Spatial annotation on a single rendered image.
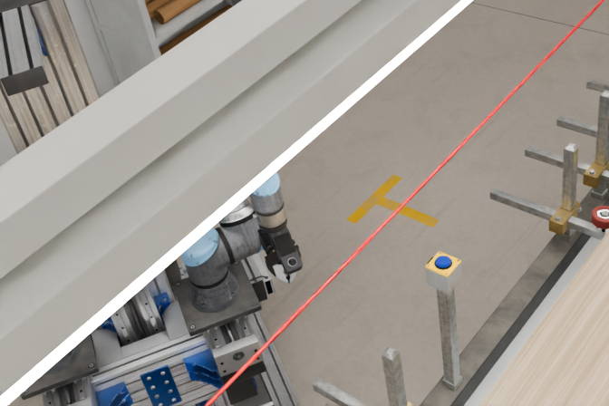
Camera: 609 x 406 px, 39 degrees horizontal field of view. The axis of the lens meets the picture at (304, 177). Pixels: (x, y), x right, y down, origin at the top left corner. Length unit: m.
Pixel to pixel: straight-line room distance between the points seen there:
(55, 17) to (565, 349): 1.62
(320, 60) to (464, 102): 4.02
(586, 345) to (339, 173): 2.31
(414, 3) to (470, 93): 3.99
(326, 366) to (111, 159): 2.96
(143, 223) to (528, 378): 1.80
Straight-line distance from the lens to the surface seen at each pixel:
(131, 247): 0.84
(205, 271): 2.50
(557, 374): 2.52
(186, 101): 0.86
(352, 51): 1.01
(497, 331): 2.87
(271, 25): 0.93
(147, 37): 4.27
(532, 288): 2.99
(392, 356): 2.28
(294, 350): 3.80
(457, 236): 4.18
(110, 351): 2.74
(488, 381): 2.85
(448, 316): 2.48
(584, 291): 2.73
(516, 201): 3.11
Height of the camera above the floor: 2.91
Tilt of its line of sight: 39 degrees down
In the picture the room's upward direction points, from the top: 12 degrees counter-clockwise
